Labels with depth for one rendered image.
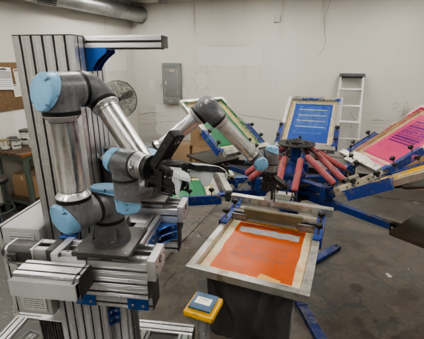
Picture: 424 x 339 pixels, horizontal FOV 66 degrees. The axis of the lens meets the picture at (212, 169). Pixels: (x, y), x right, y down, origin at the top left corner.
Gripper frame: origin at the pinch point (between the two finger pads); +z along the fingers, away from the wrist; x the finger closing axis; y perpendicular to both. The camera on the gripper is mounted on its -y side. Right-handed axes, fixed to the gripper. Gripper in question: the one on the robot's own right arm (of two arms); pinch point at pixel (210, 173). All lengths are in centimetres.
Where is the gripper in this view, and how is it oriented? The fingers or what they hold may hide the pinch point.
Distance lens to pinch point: 78.9
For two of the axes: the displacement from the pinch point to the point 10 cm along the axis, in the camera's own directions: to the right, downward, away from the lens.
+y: -0.8, 9.8, 2.0
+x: -5.4, 1.3, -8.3
